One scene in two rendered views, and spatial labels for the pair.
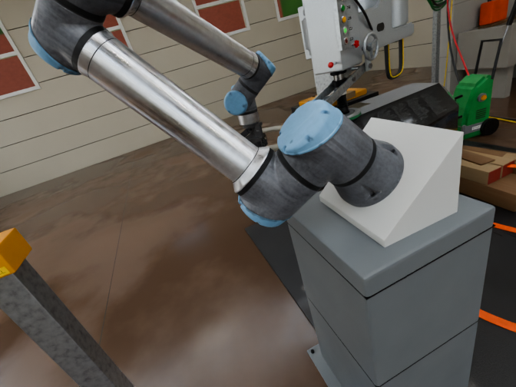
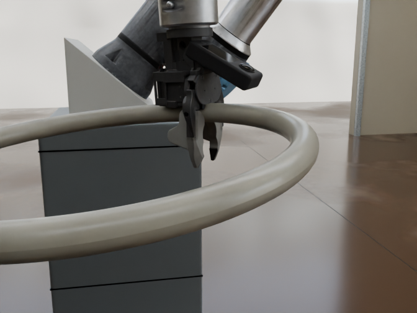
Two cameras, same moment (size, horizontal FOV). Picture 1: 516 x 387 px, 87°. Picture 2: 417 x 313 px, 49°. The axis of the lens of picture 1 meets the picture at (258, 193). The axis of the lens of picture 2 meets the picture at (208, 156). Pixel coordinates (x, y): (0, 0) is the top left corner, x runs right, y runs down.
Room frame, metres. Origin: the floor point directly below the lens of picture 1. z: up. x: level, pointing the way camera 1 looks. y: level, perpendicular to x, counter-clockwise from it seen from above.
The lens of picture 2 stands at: (1.94, 0.01, 1.03)
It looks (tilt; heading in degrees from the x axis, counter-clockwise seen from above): 13 degrees down; 183
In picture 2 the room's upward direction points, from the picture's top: straight up
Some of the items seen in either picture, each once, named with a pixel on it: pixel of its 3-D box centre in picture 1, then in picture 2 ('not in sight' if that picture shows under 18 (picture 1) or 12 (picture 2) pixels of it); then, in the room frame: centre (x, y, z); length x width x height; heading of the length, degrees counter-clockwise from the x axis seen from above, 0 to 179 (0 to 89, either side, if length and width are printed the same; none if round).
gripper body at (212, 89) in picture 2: (254, 136); (187, 68); (1.21, -0.06, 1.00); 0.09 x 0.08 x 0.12; 62
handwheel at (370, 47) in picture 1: (365, 47); not in sight; (1.72, -0.86, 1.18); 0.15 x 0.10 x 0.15; 121
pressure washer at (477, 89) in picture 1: (471, 91); not in sight; (2.58, -2.33, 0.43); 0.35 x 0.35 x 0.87; 89
